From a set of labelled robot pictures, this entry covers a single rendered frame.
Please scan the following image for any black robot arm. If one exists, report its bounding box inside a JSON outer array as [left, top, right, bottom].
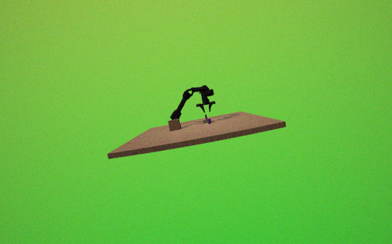
[[170, 85, 214, 120]]

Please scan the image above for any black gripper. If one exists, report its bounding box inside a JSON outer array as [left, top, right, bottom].
[[196, 97, 216, 113]]

